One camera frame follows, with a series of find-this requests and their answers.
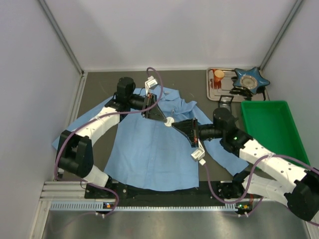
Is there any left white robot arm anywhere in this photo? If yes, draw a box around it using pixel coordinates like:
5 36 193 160
56 76 168 188

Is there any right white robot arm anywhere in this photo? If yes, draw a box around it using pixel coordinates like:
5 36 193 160
171 108 319 223

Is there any black box gold brooch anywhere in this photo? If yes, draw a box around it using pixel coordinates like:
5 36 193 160
218 95 234 111

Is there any metal tray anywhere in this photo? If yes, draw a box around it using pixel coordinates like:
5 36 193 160
206 68 269 102

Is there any orange cup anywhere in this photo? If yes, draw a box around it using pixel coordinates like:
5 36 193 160
213 70 225 83

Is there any green plastic bin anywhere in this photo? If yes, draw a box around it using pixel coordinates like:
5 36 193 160
241 101 310 165

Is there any blue star-shaped dish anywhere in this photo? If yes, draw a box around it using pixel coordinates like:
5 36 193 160
233 67 270 95

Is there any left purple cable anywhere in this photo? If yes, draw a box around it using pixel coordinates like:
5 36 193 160
53 67 165 217

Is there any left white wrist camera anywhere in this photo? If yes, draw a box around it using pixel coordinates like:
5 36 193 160
145 76 158 93

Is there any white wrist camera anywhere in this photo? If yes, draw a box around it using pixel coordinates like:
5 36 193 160
191 140 206 166
145 76 158 93

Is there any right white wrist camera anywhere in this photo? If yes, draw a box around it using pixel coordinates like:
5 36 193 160
191 140 206 166

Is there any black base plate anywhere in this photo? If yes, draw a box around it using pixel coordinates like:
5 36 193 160
84 180 265 207

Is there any aluminium front rail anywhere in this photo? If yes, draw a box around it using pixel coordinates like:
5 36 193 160
39 180 314 212

